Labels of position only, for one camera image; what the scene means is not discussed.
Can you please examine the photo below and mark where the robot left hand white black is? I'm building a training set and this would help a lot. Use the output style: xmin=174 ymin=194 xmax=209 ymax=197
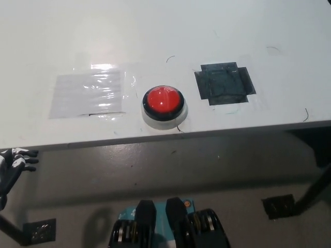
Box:
xmin=0 ymin=147 xmax=40 ymax=198

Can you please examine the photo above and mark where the red dome push button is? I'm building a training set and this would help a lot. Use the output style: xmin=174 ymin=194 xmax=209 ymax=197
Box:
xmin=141 ymin=85 xmax=188 ymax=130

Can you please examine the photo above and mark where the robot body black teal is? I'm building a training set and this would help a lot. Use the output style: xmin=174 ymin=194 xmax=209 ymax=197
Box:
xmin=109 ymin=196 xmax=231 ymax=248

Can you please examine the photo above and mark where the black table leg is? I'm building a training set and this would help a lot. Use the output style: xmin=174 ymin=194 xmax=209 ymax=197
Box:
xmin=0 ymin=213 xmax=29 ymax=246
xmin=294 ymin=162 xmax=331 ymax=216

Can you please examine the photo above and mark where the black tape patch on floor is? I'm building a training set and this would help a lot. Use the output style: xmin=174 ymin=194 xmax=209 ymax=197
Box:
xmin=261 ymin=194 xmax=297 ymax=220
xmin=22 ymin=218 xmax=57 ymax=243

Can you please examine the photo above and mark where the white paper under clear tape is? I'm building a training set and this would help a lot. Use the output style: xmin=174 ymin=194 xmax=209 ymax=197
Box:
xmin=48 ymin=68 xmax=127 ymax=119

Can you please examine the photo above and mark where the black tape patch on table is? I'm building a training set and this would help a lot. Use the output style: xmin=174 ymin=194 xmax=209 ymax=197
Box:
xmin=193 ymin=61 xmax=257 ymax=106

